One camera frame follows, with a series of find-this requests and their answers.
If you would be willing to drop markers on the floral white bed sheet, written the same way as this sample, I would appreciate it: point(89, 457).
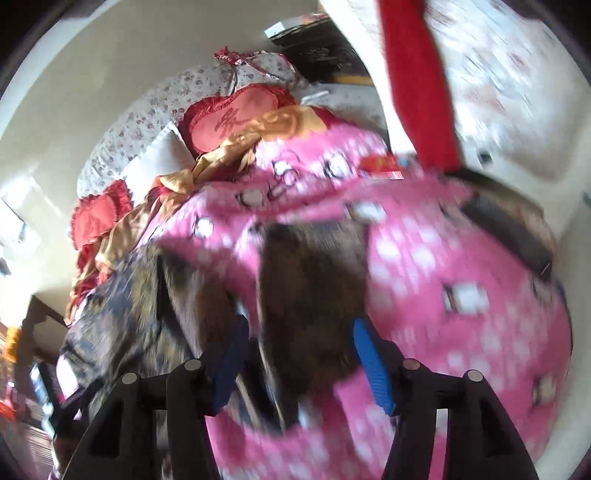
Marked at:
point(152, 101)

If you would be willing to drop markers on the brown patterned garment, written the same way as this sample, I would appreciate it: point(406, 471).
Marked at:
point(309, 286)

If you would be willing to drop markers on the pink penguin print blanket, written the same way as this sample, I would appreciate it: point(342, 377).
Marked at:
point(461, 323)

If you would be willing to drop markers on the orange object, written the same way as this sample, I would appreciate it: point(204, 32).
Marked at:
point(10, 344)

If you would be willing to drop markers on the red cloth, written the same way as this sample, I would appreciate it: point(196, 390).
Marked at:
point(415, 83)

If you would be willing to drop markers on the plain red heart pillow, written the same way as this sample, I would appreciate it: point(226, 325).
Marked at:
point(99, 217)

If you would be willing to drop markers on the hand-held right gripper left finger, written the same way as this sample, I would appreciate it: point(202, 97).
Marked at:
point(228, 357)

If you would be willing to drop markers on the dark wooden desk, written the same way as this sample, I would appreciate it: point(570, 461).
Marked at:
point(41, 332)

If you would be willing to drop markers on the white pillow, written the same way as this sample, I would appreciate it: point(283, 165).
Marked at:
point(157, 157)

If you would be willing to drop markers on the dark cabinet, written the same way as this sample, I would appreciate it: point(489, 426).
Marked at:
point(323, 50)

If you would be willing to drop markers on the gold satin quilt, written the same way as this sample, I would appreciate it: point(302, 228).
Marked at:
point(277, 122)

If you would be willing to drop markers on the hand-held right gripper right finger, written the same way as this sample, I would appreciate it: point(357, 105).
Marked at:
point(374, 369)

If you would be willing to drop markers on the dark cloth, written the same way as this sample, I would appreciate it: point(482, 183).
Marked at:
point(508, 226)

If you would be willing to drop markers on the red packet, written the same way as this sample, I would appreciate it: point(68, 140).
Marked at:
point(383, 166)

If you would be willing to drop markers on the red heart pillow with character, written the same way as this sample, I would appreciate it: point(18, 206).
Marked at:
point(231, 120)

